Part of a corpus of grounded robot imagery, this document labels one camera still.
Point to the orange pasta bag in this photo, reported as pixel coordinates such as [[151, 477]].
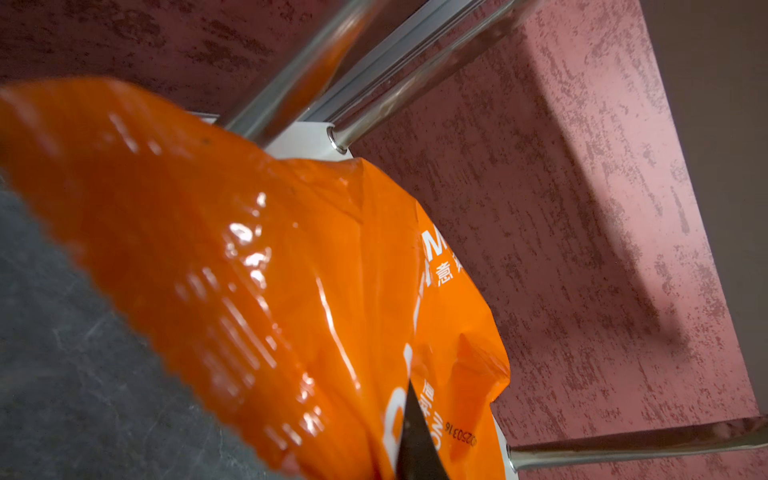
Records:
[[301, 300]]

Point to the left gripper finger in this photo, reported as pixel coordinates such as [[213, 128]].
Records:
[[417, 458]]

